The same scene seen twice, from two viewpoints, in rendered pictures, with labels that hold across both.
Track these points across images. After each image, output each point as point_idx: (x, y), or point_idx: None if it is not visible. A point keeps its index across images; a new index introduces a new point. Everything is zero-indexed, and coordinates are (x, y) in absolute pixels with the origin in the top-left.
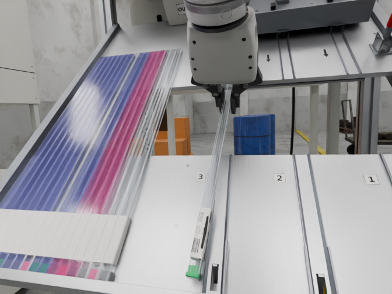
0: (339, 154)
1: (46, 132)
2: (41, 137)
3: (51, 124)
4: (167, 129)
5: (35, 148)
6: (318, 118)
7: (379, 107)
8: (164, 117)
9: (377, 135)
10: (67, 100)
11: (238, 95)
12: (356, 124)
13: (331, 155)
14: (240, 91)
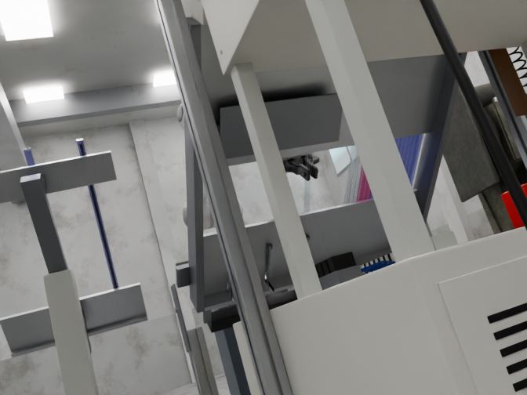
0: (250, 224)
1: (419, 170)
2: (416, 175)
3: (419, 164)
4: (515, 113)
5: (416, 183)
6: (324, 55)
7: (198, 162)
8: (510, 93)
9: (208, 201)
10: (424, 139)
11: (296, 174)
12: (230, 175)
13: (253, 223)
14: (293, 172)
